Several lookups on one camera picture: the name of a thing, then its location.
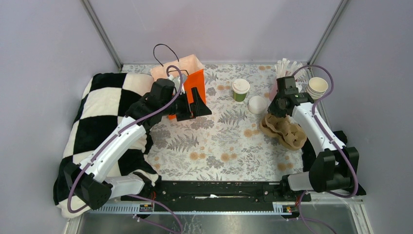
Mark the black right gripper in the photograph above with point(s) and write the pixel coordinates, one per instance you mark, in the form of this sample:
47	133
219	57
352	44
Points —
272	109

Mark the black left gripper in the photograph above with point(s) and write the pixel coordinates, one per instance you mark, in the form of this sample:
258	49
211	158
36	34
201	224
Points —
198	107

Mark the orange paper gift bag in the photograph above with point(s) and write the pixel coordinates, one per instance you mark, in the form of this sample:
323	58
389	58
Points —
189	66

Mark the green paper coffee cup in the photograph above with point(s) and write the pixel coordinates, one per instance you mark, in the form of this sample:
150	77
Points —
238	97

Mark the clear white plastic cup lid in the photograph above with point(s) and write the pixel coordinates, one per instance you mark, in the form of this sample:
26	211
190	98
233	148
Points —
240	86

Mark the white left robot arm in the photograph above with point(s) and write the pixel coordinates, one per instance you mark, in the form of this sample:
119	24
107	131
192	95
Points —
89	183

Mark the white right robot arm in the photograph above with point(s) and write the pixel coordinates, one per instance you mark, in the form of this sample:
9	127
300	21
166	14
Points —
308	118

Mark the stack of white plastic lids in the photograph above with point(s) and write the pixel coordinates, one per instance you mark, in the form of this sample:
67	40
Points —
257	105

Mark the bundle of white wrapped straws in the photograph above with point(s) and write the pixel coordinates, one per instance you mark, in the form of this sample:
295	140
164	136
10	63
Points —
285	68

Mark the stack of green paper cups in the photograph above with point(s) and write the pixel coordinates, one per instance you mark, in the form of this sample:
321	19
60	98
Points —
316	87

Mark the floral patterned table mat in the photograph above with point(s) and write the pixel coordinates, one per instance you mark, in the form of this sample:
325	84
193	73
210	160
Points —
227	145

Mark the black t-shirt with logo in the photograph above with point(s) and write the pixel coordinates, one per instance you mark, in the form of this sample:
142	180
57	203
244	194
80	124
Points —
309	158

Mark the black white checkered blanket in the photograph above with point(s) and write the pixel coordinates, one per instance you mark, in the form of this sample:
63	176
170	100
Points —
105	100

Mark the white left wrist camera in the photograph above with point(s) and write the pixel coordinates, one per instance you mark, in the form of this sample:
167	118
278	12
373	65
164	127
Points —
176	80

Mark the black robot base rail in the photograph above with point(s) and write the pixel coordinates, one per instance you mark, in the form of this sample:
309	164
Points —
223	196

